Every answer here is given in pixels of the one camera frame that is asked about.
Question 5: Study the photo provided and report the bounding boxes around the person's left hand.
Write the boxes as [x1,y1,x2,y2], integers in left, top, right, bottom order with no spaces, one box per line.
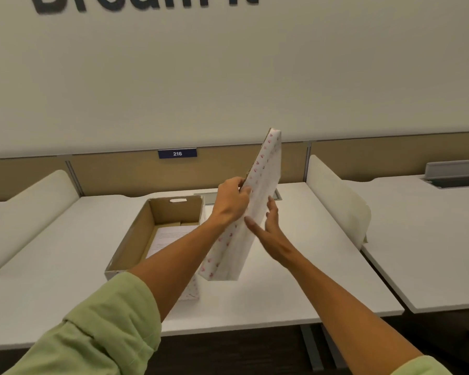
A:
[211,176,253,228]

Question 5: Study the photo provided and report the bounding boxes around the person's right hand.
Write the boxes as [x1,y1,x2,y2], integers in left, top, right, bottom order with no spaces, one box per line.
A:
[244,195,300,270]

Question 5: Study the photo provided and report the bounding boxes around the white patterned box lid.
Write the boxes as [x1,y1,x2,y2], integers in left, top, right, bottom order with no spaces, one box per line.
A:
[197,128,282,282]

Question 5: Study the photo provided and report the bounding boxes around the person's left forearm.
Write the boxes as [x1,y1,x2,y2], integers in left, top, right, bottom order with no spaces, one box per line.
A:
[2,215,224,375]

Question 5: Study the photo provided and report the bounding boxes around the person's right forearm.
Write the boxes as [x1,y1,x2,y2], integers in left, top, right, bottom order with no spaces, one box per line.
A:
[282,252,453,375]

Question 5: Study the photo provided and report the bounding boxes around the blue number sign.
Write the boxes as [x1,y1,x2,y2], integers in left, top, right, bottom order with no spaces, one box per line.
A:
[157,148,198,160]

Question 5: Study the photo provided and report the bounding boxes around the white curved desk divider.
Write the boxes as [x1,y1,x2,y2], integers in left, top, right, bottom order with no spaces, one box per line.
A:
[305,154,372,251]
[0,169,80,282]

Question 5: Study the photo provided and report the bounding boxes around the white printed paper sheet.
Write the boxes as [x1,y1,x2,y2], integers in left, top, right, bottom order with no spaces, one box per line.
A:
[145,225,200,259]

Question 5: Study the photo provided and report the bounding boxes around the white patterned wrapping paper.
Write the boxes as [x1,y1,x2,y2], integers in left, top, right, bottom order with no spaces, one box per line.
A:
[177,275,202,301]

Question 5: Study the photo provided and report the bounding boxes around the tan partition panel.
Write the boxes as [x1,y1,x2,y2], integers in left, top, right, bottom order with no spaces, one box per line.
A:
[67,142,308,198]
[310,131,469,183]
[0,155,72,203]

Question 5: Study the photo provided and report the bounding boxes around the open cardboard box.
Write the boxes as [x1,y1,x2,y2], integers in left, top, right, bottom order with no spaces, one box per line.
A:
[104,195,206,301]

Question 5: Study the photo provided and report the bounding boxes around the grey desk leg frame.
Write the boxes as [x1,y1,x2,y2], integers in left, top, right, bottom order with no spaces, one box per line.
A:
[299,323,350,372]

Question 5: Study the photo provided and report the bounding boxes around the grey open cable hatch lid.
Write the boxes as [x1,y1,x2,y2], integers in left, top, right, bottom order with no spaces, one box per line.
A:
[421,159,469,189]

